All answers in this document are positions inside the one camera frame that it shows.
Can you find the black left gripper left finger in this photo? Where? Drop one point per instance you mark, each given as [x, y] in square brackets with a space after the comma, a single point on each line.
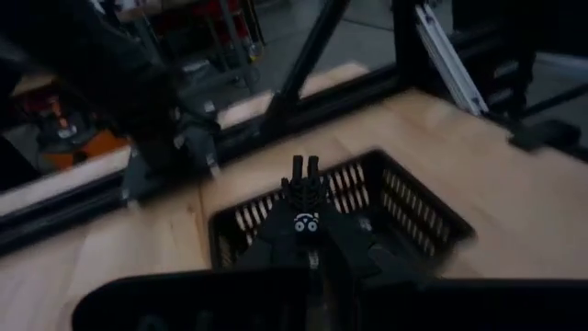
[275, 243]

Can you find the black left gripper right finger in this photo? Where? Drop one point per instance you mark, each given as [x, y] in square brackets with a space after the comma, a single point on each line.
[349, 248]

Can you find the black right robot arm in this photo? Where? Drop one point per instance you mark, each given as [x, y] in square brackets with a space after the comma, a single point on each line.
[115, 69]

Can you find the black slotted plastic basket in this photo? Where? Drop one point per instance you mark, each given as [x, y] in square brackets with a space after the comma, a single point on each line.
[404, 202]

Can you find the orange black shop vacuum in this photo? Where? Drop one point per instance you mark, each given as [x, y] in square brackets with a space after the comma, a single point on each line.
[98, 144]

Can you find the red tool cart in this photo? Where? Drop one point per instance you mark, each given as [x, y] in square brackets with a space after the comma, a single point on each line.
[225, 18]

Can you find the black aluminium table frame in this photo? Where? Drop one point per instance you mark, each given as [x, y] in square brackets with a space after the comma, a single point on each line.
[321, 110]

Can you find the silver aluminium rail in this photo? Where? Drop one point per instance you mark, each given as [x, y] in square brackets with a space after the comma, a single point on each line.
[452, 64]

